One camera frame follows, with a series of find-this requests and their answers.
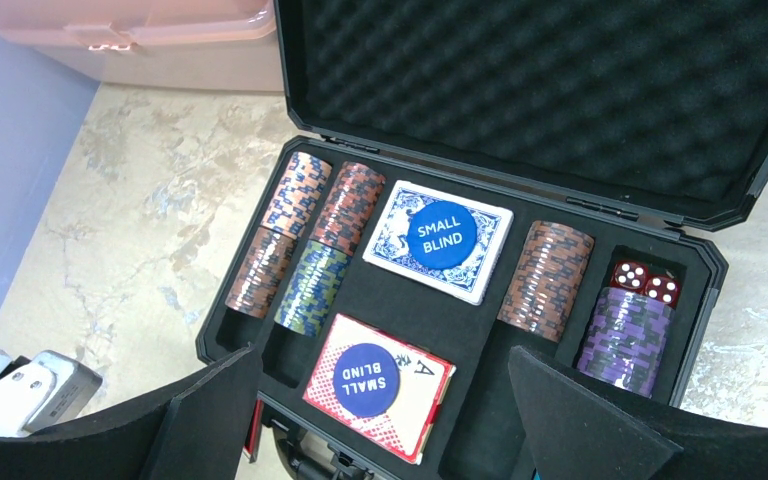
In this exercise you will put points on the pink plastic storage box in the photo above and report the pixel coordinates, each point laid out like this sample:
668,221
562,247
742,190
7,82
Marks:
222,45

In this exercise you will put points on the red card deck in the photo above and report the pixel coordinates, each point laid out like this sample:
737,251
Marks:
403,430

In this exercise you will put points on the green chip stack in case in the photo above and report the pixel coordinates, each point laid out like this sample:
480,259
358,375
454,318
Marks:
312,289

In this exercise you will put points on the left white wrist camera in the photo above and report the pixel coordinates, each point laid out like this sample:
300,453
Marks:
42,391

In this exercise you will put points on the red die in case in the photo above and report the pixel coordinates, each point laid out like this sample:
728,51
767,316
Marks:
664,289
630,276

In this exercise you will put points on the brown lower chip stack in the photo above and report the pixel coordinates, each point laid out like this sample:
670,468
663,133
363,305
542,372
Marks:
263,268

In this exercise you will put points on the blue small blind button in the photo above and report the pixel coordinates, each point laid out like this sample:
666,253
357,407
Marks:
442,235
366,380

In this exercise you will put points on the brown poker chip stack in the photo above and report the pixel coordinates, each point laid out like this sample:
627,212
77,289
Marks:
546,281

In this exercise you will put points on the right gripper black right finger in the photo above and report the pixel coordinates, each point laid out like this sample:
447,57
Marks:
580,428

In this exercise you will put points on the purple chip stack in case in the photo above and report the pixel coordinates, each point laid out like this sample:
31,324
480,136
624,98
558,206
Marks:
625,340

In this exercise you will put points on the orange chip stack in case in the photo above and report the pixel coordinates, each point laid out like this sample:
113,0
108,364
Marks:
295,198

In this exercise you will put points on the blue card deck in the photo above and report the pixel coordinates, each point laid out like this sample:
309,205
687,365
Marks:
388,247

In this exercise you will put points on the dark red chip stack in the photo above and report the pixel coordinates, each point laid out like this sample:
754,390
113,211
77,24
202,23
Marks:
348,207

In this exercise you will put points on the black poker set case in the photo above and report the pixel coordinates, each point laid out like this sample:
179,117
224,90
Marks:
626,120

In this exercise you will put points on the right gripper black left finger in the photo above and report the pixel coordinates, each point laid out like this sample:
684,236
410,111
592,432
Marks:
194,428

